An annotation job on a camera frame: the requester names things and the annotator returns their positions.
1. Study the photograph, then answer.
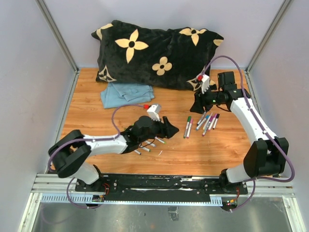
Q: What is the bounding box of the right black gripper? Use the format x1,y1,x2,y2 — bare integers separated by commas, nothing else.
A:
190,85,224,114

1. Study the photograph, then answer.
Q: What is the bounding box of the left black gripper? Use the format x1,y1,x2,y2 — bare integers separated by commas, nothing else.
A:
140,115,179,144

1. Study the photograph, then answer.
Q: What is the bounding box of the light blue capped marker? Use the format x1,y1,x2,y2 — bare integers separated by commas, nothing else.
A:
145,141,156,147

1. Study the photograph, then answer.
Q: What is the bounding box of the green capped white marker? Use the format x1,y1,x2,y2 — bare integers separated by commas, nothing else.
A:
141,147,151,152

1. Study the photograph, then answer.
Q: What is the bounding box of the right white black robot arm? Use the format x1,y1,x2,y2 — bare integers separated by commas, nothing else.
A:
190,72,289,193

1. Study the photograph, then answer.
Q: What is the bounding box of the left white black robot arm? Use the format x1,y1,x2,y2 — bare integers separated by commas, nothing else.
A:
48,116,179,191

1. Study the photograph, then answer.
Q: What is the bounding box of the purple capped pen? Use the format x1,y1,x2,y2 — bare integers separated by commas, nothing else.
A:
202,114,217,136

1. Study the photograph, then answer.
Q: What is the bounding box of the sky blue capped marker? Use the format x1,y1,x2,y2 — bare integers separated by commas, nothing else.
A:
196,115,209,130

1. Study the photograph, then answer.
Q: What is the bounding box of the black floral pillow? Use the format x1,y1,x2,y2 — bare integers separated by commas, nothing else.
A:
91,20,224,91

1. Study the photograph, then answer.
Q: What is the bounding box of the light blue folded cloth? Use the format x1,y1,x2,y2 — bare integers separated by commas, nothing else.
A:
100,83,155,109

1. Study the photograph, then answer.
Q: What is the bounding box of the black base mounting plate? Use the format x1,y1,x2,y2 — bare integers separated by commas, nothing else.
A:
75,174,248,203

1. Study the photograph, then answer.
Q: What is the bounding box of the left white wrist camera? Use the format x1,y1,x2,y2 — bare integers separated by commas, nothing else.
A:
147,104,161,121

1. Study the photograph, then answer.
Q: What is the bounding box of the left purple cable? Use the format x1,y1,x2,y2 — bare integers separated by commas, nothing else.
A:
47,103,149,210

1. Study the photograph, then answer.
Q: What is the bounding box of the purple cable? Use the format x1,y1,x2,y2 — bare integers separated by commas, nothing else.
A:
47,103,149,210
197,55,295,213

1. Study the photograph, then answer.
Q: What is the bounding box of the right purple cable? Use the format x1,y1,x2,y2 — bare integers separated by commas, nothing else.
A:
197,55,295,213

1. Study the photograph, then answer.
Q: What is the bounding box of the aluminium frame rail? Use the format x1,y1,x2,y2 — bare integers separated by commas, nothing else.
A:
35,0,80,73

